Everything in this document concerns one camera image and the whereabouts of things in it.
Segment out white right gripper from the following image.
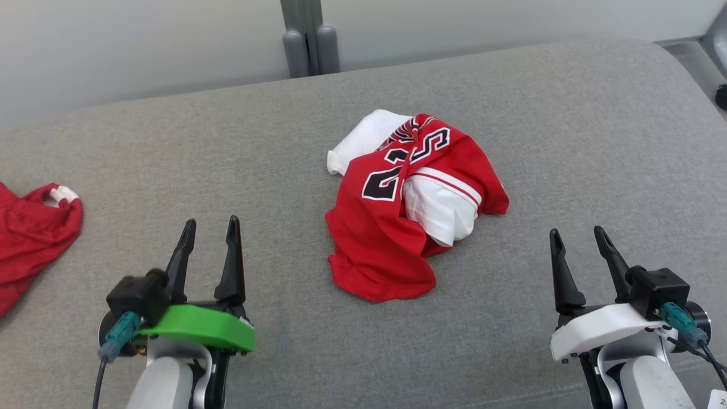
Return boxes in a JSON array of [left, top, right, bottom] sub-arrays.
[[549, 226, 712, 364]]

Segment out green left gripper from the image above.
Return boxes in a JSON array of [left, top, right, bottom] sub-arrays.
[[98, 215, 256, 357]]

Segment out red white basketball jersey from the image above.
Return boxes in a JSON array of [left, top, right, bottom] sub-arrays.
[[325, 109, 510, 303]]

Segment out red shorts with white stripe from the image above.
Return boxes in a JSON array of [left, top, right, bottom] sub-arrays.
[[0, 182, 83, 319]]

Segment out right cable with teal plug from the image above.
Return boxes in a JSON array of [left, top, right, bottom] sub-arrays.
[[660, 302, 727, 390]]

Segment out cable with teal plug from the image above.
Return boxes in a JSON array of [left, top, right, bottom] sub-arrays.
[[660, 302, 727, 390], [92, 311, 141, 409]]

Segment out left cable with teal plug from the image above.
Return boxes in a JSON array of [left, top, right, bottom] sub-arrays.
[[92, 311, 141, 409]]

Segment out grey vertical post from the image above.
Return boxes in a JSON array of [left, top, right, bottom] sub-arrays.
[[280, 0, 340, 79]]

